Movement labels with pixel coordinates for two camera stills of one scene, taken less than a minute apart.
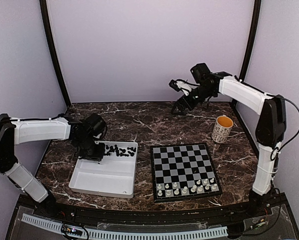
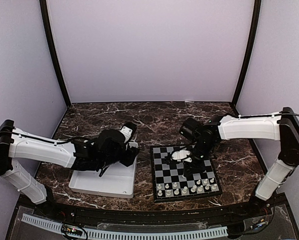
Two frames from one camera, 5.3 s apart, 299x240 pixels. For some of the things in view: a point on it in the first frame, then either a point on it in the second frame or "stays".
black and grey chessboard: (183, 171) stays
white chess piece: (176, 192) stays
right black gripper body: (202, 95) → (203, 148)
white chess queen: (184, 191) stays
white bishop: (194, 188) stays
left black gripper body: (89, 151) → (111, 160)
